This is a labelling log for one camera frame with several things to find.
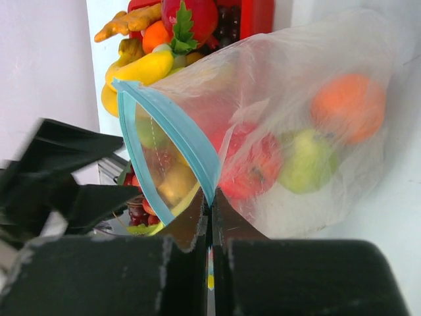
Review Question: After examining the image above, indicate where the lychee cluster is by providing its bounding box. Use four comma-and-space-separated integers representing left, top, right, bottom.
116, 161, 161, 228

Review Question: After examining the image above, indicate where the red plastic tray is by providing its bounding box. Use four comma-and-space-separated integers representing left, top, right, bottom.
128, 0, 274, 48

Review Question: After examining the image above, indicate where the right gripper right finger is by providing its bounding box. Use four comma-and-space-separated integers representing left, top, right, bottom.
211, 192, 409, 315

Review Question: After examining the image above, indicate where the yellow banana bunch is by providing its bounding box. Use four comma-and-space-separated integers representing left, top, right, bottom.
101, 39, 174, 117

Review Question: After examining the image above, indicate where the orange ginger root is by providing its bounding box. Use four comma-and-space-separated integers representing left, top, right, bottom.
94, 3, 161, 43

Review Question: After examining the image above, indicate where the green apple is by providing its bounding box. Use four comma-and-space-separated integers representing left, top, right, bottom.
136, 117, 169, 149

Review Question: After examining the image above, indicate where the clear zip top bag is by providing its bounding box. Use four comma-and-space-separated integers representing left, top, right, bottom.
112, 8, 395, 238

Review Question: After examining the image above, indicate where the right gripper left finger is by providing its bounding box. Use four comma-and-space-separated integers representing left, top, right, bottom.
1, 192, 208, 315

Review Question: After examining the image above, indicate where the red apple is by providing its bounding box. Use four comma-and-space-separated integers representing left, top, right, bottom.
219, 122, 284, 200

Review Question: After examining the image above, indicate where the orange fruit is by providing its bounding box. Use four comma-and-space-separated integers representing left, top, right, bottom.
310, 73, 386, 144

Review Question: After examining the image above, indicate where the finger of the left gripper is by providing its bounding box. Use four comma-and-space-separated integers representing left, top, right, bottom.
1, 118, 139, 246

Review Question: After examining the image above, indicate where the red pomegranate with leaf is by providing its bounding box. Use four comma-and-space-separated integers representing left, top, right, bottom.
161, 0, 218, 55

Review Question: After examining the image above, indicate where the small orange tangerine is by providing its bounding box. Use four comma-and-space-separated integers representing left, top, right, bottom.
142, 20, 171, 54

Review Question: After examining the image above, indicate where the green pear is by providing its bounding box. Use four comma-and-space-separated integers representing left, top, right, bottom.
278, 128, 339, 194

